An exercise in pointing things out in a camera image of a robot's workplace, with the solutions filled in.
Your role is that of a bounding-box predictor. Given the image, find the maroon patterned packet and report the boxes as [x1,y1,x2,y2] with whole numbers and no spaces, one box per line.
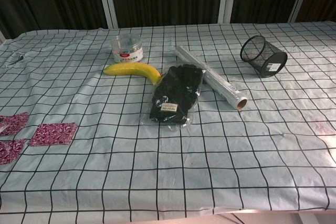
[28,122,79,147]
[0,112,30,137]
[0,138,27,166]

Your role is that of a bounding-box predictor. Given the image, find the black gloves in plastic bag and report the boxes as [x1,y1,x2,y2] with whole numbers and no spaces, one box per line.
[140,62,208,132]

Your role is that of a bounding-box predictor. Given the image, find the yellow banana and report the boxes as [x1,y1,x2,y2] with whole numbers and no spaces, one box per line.
[102,62,162,83]

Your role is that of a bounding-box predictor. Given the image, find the cling film roll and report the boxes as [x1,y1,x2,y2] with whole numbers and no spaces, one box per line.
[175,45,249,111]

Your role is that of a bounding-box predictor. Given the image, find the clear plastic jar white label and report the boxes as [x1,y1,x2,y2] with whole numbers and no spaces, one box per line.
[109,35,145,65]

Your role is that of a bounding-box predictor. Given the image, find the checked light blue tablecloth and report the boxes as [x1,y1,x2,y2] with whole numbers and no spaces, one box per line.
[0,20,336,224]

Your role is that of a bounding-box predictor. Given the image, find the black mesh pen holder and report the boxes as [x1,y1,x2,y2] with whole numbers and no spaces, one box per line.
[240,35,288,79]

